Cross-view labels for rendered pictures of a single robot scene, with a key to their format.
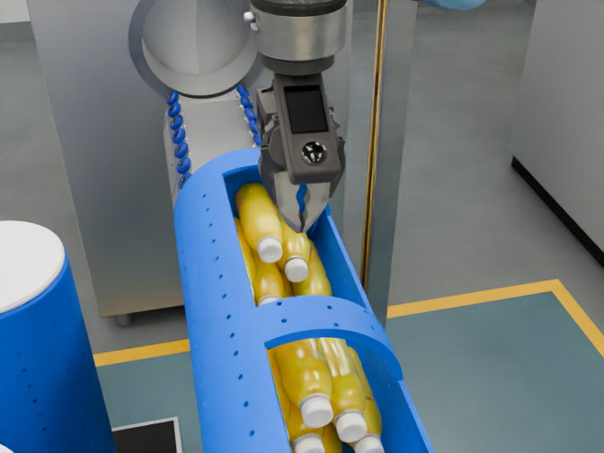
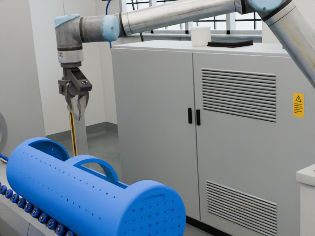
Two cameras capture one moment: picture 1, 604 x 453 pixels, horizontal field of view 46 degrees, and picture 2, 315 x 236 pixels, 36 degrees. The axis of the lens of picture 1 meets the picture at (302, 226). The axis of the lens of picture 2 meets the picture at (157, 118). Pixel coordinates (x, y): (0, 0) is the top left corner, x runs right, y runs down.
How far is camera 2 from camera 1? 1.14 m
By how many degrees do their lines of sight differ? 32
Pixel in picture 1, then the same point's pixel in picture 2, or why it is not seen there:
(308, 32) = (76, 54)
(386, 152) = (80, 144)
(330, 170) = (90, 85)
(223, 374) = (61, 179)
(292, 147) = (78, 82)
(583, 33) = (140, 118)
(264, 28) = (64, 55)
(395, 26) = not seen: hidden behind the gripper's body
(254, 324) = (66, 164)
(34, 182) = not seen: outside the picture
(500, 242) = not seen: hidden behind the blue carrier
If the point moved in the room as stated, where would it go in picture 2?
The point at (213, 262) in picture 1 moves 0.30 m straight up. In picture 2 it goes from (39, 162) to (30, 88)
